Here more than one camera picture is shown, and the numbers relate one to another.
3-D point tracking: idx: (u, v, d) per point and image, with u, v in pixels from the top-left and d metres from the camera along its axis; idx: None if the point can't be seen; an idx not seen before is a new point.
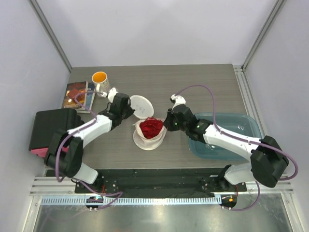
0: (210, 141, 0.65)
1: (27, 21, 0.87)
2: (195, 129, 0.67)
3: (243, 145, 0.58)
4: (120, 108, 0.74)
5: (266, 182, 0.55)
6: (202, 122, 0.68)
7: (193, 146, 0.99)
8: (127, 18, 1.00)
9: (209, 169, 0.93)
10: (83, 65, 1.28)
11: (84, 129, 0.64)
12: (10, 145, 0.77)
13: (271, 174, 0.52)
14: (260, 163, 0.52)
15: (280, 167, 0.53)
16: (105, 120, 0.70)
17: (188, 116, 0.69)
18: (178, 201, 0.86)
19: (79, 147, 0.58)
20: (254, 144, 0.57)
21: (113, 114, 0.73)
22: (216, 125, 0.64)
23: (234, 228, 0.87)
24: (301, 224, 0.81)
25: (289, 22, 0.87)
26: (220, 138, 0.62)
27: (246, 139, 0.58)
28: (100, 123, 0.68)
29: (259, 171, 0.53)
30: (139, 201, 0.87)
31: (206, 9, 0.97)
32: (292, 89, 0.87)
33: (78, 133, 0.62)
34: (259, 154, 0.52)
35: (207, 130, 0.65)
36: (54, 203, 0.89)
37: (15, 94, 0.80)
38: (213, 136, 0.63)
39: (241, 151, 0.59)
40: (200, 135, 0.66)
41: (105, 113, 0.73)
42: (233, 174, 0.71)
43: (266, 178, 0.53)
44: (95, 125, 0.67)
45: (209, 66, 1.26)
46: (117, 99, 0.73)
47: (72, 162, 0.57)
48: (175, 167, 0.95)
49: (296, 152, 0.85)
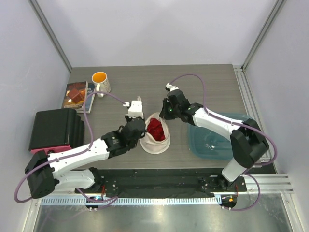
0: (199, 123, 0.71)
1: (26, 20, 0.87)
2: (186, 110, 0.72)
3: (226, 125, 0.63)
4: (128, 138, 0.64)
5: (243, 163, 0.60)
6: (193, 105, 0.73)
7: (193, 146, 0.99)
8: (127, 18, 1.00)
9: (210, 169, 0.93)
10: (83, 65, 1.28)
11: (66, 158, 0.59)
12: (10, 145, 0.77)
13: (248, 153, 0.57)
14: (239, 141, 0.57)
15: (257, 150, 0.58)
16: (101, 150, 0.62)
17: (180, 98, 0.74)
18: (177, 201, 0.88)
19: (47, 180, 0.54)
20: (236, 125, 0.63)
21: (117, 143, 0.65)
22: (204, 108, 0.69)
23: (234, 227, 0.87)
24: (301, 224, 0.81)
25: (289, 22, 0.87)
26: (207, 119, 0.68)
27: (229, 121, 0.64)
28: (91, 152, 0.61)
29: (238, 151, 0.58)
30: (139, 201, 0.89)
31: (206, 8, 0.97)
32: (292, 89, 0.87)
33: (56, 162, 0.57)
34: (238, 134, 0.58)
35: (196, 111, 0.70)
36: (55, 203, 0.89)
37: (15, 94, 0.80)
38: (201, 117, 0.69)
39: (224, 131, 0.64)
40: (189, 117, 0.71)
41: (108, 138, 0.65)
42: (228, 169, 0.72)
43: (243, 157, 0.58)
44: (83, 155, 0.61)
45: (209, 65, 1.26)
46: (127, 129, 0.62)
47: (38, 190, 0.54)
48: (174, 167, 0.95)
49: (296, 152, 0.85)
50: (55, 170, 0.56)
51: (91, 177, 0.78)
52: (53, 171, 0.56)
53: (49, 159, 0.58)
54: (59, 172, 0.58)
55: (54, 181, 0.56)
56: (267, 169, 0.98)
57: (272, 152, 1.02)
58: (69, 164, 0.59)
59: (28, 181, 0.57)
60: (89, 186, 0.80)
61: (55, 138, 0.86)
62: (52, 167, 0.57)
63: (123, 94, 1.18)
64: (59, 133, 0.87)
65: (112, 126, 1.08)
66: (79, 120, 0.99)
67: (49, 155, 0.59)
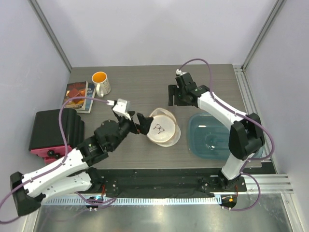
0: (202, 107, 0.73)
1: (26, 20, 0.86)
2: (192, 92, 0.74)
3: (229, 115, 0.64)
4: (105, 144, 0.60)
5: (236, 152, 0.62)
6: (200, 88, 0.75)
7: (193, 148, 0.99)
8: (128, 18, 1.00)
9: (209, 169, 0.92)
10: (83, 66, 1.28)
11: (40, 177, 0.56)
12: (10, 145, 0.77)
13: (243, 146, 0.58)
14: (237, 132, 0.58)
15: (254, 144, 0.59)
16: (76, 163, 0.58)
17: (187, 80, 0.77)
18: (177, 201, 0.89)
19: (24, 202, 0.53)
20: (239, 117, 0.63)
21: (93, 150, 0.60)
22: (211, 93, 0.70)
23: (234, 228, 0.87)
24: (301, 224, 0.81)
25: (289, 22, 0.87)
26: (211, 104, 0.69)
27: (233, 111, 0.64)
28: (65, 167, 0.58)
29: (234, 140, 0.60)
30: (139, 201, 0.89)
31: (206, 8, 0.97)
32: (292, 89, 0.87)
33: (30, 183, 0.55)
34: (239, 126, 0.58)
35: (203, 94, 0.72)
36: (53, 203, 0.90)
37: (15, 94, 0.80)
38: (206, 101, 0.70)
39: (226, 120, 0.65)
40: (195, 98, 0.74)
41: (85, 147, 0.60)
42: (225, 167, 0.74)
43: (238, 149, 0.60)
44: (57, 171, 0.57)
45: (210, 65, 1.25)
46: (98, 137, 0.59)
47: (20, 210, 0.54)
48: (176, 167, 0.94)
49: (296, 152, 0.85)
50: (30, 191, 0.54)
51: (86, 179, 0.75)
52: (28, 193, 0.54)
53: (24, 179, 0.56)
54: (37, 192, 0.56)
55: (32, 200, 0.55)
56: (267, 169, 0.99)
57: (272, 152, 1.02)
58: (43, 182, 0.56)
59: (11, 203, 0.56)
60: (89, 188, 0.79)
61: (55, 138, 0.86)
62: (27, 189, 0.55)
63: (122, 94, 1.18)
64: (59, 133, 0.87)
65: None
66: (79, 120, 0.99)
67: (24, 175, 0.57)
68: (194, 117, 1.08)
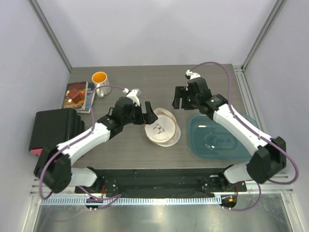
0: (217, 120, 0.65)
1: (26, 20, 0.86)
2: (208, 102, 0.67)
3: (251, 137, 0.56)
4: (121, 115, 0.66)
5: (255, 177, 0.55)
6: (216, 98, 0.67)
7: (193, 147, 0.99)
8: (128, 18, 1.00)
9: (210, 170, 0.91)
10: (83, 66, 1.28)
11: (76, 144, 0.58)
12: (10, 145, 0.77)
13: (266, 173, 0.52)
14: (263, 160, 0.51)
15: (277, 170, 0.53)
16: (103, 131, 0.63)
17: (202, 88, 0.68)
18: (177, 201, 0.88)
19: (65, 166, 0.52)
20: (263, 140, 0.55)
21: (112, 123, 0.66)
22: (230, 107, 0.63)
23: (234, 228, 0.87)
24: (301, 224, 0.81)
25: (289, 22, 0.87)
26: (230, 120, 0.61)
27: (257, 134, 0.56)
28: (95, 135, 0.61)
29: (257, 165, 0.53)
30: (139, 201, 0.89)
31: (206, 8, 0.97)
32: (292, 89, 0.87)
33: (67, 149, 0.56)
34: (264, 152, 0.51)
35: (220, 108, 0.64)
36: (55, 203, 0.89)
37: (15, 94, 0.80)
38: (224, 116, 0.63)
39: (246, 142, 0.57)
40: (210, 109, 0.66)
41: (104, 121, 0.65)
42: (231, 171, 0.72)
43: (260, 174, 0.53)
44: (89, 138, 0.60)
45: (210, 66, 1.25)
46: (118, 105, 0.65)
47: (58, 180, 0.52)
48: (176, 167, 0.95)
49: (295, 152, 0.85)
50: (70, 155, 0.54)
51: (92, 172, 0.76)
52: (69, 156, 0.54)
53: (60, 148, 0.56)
54: (73, 159, 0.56)
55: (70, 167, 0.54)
56: None
57: None
58: (80, 147, 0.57)
59: (43, 178, 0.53)
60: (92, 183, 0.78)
61: (55, 138, 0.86)
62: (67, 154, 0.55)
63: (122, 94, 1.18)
64: (59, 133, 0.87)
65: None
66: (79, 120, 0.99)
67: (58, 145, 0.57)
68: (194, 117, 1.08)
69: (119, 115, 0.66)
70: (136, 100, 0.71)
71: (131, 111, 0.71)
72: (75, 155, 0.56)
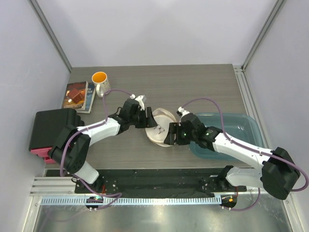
0: (218, 150, 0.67)
1: (27, 20, 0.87)
2: (204, 137, 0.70)
3: (254, 156, 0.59)
4: (129, 114, 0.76)
5: (275, 193, 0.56)
6: (211, 130, 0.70)
7: (193, 146, 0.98)
8: (127, 18, 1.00)
9: (209, 169, 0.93)
10: (83, 66, 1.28)
11: (92, 129, 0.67)
12: (10, 145, 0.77)
13: (282, 186, 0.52)
14: (273, 175, 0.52)
15: (291, 180, 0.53)
16: (115, 123, 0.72)
17: (196, 123, 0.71)
18: (177, 201, 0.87)
19: (86, 143, 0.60)
20: (265, 155, 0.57)
21: (121, 119, 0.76)
22: (226, 134, 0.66)
23: (234, 228, 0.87)
24: (301, 224, 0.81)
25: (289, 22, 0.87)
26: (230, 147, 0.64)
27: (258, 151, 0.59)
28: (108, 125, 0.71)
29: (270, 182, 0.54)
30: (139, 201, 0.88)
31: (206, 9, 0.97)
32: (292, 89, 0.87)
33: (86, 131, 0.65)
34: (271, 166, 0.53)
35: (217, 138, 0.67)
36: (55, 203, 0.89)
37: (15, 94, 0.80)
38: (222, 144, 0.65)
39: (252, 162, 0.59)
40: (209, 143, 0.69)
41: (114, 117, 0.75)
42: (236, 176, 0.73)
43: (277, 189, 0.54)
44: (103, 126, 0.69)
45: (209, 66, 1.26)
46: (127, 105, 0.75)
47: (77, 158, 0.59)
48: (176, 167, 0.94)
49: (295, 152, 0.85)
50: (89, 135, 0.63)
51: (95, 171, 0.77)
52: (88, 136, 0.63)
53: (80, 129, 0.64)
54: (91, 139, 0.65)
55: (88, 147, 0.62)
56: None
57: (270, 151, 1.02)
58: (97, 132, 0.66)
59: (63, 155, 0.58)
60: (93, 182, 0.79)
61: (55, 138, 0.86)
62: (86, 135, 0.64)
63: (122, 93, 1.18)
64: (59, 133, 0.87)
65: None
66: (79, 120, 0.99)
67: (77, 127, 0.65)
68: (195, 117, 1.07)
69: (127, 113, 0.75)
70: (142, 104, 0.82)
71: (136, 113, 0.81)
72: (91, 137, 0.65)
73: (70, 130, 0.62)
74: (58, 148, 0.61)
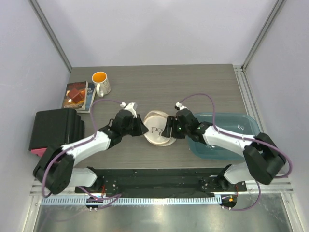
0: (209, 141, 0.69)
1: (26, 20, 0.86)
2: (196, 130, 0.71)
3: (238, 141, 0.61)
4: (121, 126, 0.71)
5: (260, 180, 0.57)
6: (202, 123, 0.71)
7: (193, 146, 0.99)
8: (128, 18, 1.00)
9: (208, 170, 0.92)
10: (83, 65, 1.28)
11: (78, 147, 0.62)
12: (10, 144, 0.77)
13: (264, 169, 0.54)
14: (254, 158, 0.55)
15: (273, 164, 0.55)
16: (104, 138, 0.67)
17: (189, 118, 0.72)
18: (178, 201, 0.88)
19: (67, 167, 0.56)
20: (248, 140, 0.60)
21: (113, 132, 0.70)
22: (214, 125, 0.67)
23: (234, 228, 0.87)
24: (301, 224, 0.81)
25: (289, 22, 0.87)
26: (218, 137, 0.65)
27: (241, 137, 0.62)
28: (97, 141, 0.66)
29: (254, 167, 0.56)
30: (139, 201, 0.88)
31: (206, 9, 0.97)
32: (292, 89, 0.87)
33: (72, 150, 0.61)
34: (252, 150, 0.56)
35: (207, 131, 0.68)
36: (55, 203, 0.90)
37: (15, 94, 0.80)
38: (211, 135, 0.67)
39: (236, 147, 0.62)
40: (200, 136, 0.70)
41: (105, 129, 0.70)
42: (231, 173, 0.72)
43: (260, 173, 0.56)
44: (91, 143, 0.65)
45: (209, 66, 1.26)
46: (119, 117, 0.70)
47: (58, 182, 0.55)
48: (176, 167, 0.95)
49: (295, 152, 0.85)
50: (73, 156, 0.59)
51: (92, 172, 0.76)
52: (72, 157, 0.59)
53: (64, 149, 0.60)
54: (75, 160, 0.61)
55: (71, 170, 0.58)
56: None
57: None
58: (83, 151, 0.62)
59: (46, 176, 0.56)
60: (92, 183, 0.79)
61: (55, 138, 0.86)
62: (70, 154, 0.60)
63: (122, 93, 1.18)
64: (60, 133, 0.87)
65: None
66: (79, 120, 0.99)
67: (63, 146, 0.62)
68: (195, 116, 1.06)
69: (119, 126, 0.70)
70: (133, 112, 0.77)
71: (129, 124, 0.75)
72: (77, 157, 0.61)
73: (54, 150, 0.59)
74: (43, 166, 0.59)
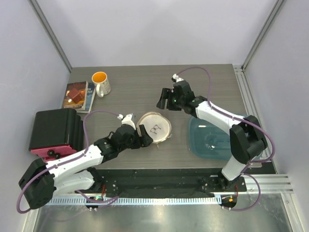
0: (201, 115, 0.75)
1: (26, 20, 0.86)
2: (190, 103, 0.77)
3: (227, 120, 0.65)
4: (119, 143, 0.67)
5: (239, 157, 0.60)
6: (197, 98, 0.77)
7: (193, 146, 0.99)
8: (127, 18, 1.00)
9: (209, 169, 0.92)
10: (83, 65, 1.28)
11: (63, 165, 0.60)
12: (10, 144, 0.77)
13: (245, 149, 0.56)
14: (239, 136, 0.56)
15: (255, 146, 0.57)
16: (96, 155, 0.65)
17: (185, 90, 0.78)
18: (177, 201, 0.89)
19: (48, 186, 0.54)
20: (237, 120, 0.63)
21: (108, 148, 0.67)
22: (208, 102, 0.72)
23: (234, 228, 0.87)
24: (301, 224, 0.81)
25: (289, 22, 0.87)
26: (208, 112, 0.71)
27: (231, 116, 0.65)
28: (86, 159, 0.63)
29: (235, 144, 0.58)
30: (139, 201, 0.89)
31: (206, 9, 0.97)
32: (292, 89, 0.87)
33: (55, 169, 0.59)
34: (238, 128, 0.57)
35: (200, 105, 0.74)
36: (55, 203, 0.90)
37: (15, 94, 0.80)
38: (203, 110, 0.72)
39: (224, 125, 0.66)
40: (193, 109, 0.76)
41: (100, 144, 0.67)
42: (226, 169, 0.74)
43: (240, 152, 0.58)
44: (79, 160, 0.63)
45: (209, 66, 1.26)
46: (118, 132, 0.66)
47: (36, 199, 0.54)
48: (176, 167, 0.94)
49: (295, 152, 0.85)
50: (55, 176, 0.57)
51: (89, 177, 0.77)
52: (53, 177, 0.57)
53: (48, 166, 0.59)
54: (59, 179, 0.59)
55: (52, 189, 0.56)
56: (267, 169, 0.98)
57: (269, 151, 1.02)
58: (67, 169, 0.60)
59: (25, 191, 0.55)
60: (89, 186, 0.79)
61: (55, 138, 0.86)
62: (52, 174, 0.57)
63: (122, 94, 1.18)
64: (59, 133, 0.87)
65: (111, 125, 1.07)
66: (79, 120, 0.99)
67: (47, 163, 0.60)
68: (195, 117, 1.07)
69: (117, 141, 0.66)
70: (132, 123, 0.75)
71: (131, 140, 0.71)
72: (60, 176, 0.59)
73: (38, 166, 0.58)
74: (24, 181, 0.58)
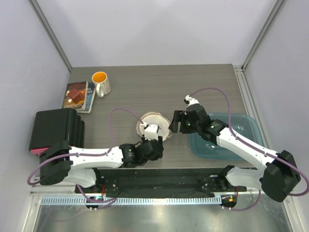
0: (222, 144, 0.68)
1: (26, 21, 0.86)
2: (209, 129, 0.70)
3: (258, 156, 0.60)
4: (143, 155, 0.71)
5: (272, 194, 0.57)
6: (216, 123, 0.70)
7: (193, 146, 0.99)
8: (128, 18, 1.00)
9: (209, 169, 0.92)
10: (83, 65, 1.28)
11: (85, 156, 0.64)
12: (10, 144, 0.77)
13: (282, 189, 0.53)
14: (275, 177, 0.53)
15: (291, 183, 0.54)
16: (116, 159, 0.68)
17: (201, 115, 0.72)
18: (177, 201, 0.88)
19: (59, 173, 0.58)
20: (269, 157, 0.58)
21: (131, 156, 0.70)
22: (231, 130, 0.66)
23: (234, 228, 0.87)
24: (301, 224, 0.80)
25: (289, 22, 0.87)
26: (234, 143, 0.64)
27: (262, 151, 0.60)
28: (106, 159, 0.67)
29: (270, 183, 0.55)
30: (139, 201, 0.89)
31: (207, 9, 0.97)
32: (292, 89, 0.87)
33: (76, 157, 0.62)
34: (274, 168, 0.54)
35: (222, 133, 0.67)
36: (55, 203, 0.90)
37: (15, 94, 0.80)
38: (227, 139, 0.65)
39: (255, 161, 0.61)
40: (213, 136, 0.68)
41: (125, 150, 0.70)
42: (237, 176, 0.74)
43: (276, 190, 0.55)
44: (100, 158, 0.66)
45: (209, 66, 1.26)
46: (147, 145, 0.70)
47: (47, 179, 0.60)
48: (176, 167, 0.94)
49: (295, 152, 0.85)
50: (73, 164, 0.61)
51: (93, 178, 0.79)
52: (72, 164, 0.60)
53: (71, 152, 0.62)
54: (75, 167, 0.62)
55: (64, 175, 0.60)
56: None
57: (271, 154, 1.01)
58: (87, 161, 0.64)
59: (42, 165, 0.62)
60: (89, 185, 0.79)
61: (55, 138, 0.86)
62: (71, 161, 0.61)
63: (122, 94, 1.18)
64: (59, 133, 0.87)
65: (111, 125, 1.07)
66: (79, 120, 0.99)
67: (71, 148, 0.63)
68: None
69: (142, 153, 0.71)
70: (154, 136, 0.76)
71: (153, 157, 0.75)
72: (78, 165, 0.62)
73: (61, 149, 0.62)
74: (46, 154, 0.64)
